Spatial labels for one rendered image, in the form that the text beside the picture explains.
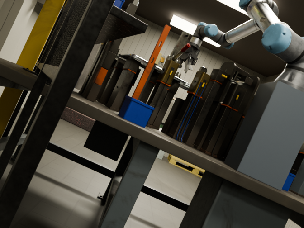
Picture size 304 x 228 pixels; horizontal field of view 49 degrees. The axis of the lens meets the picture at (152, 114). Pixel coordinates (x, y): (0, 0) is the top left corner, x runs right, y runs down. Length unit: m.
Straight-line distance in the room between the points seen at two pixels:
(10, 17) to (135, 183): 2.83
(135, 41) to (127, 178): 7.32
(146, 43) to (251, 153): 7.19
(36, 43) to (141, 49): 6.35
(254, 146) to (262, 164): 0.08
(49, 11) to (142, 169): 1.29
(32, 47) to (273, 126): 1.46
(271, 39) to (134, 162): 0.75
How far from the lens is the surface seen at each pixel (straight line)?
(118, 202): 1.27
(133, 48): 8.42
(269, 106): 1.42
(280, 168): 1.46
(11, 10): 3.81
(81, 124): 6.44
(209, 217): 1.36
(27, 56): 2.18
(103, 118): 1.18
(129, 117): 1.33
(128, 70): 1.76
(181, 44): 1.75
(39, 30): 2.19
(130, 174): 1.24
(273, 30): 1.50
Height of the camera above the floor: 0.75
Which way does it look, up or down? level
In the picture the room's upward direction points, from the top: 25 degrees clockwise
